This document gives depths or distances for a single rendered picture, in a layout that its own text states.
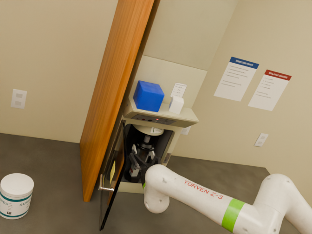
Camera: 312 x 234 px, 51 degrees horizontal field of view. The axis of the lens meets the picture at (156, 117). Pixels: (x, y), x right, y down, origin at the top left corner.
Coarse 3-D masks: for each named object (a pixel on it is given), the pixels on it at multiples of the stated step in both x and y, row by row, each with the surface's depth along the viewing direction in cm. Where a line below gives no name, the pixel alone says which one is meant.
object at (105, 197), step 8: (120, 136) 146; (120, 144) 141; (120, 152) 136; (112, 160) 151; (120, 160) 132; (120, 168) 128; (120, 176) 127; (104, 184) 157; (112, 184) 136; (104, 192) 151; (112, 192) 132; (104, 200) 146; (104, 208) 141; (104, 216) 137
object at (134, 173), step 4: (136, 140) 167; (136, 144) 164; (136, 148) 165; (144, 148) 163; (152, 148) 165; (140, 152) 165; (144, 152) 164; (148, 152) 165; (140, 156) 166; (144, 156) 166; (148, 156) 167; (144, 160) 167; (128, 164) 173; (132, 164) 169; (128, 168) 172; (132, 168) 169; (128, 172) 172; (132, 172) 170; (136, 172) 170; (140, 172) 171; (132, 176) 171; (136, 176) 171; (140, 176) 173
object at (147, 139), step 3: (147, 135) 166; (138, 138) 168; (141, 138) 167; (144, 138) 166; (147, 138) 165; (138, 141) 165; (141, 141) 165; (144, 141) 166; (147, 141) 165; (150, 141) 168; (141, 144) 164; (144, 144) 163; (147, 144) 164; (150, 144) 165; (153, 144) 168; (144, 147) 163; (147, 147) 164; (150, 147) 165
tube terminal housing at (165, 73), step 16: (144, 64) 140; (160, 64) 141; (176, 64) 143; (144, 80) 144; (160, 80) 146; (176, 80) 147; (192, 80) 149; (128, 96) 146; (192, 96) 154; (160, 128) 160; (176, 128) 162; (112, 144) 158
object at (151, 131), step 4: (136, 128) 162; (140, 128) 162; (144, 128) 161; (148, 128) 161; (152, 128) 162; (156, 128) 163; (144, 132) 161; (148, 132) 161; (152, 132) 162; (156, 132) 163; (160, 132) 165
